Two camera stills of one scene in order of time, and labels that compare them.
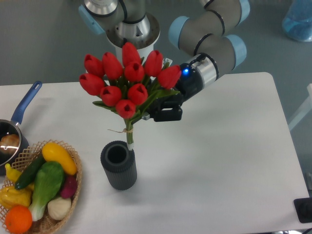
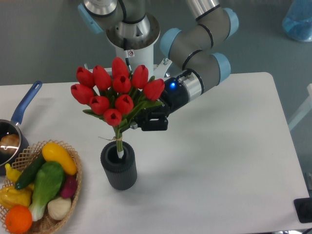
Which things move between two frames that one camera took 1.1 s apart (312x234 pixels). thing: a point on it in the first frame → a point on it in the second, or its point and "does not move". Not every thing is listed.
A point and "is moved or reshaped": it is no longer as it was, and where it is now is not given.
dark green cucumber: x=28 y=175 does not move
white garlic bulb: x=59 y=207 does not move
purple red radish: x=70 y=185 does not move
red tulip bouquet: x=128 y=85 is moved or reshaped
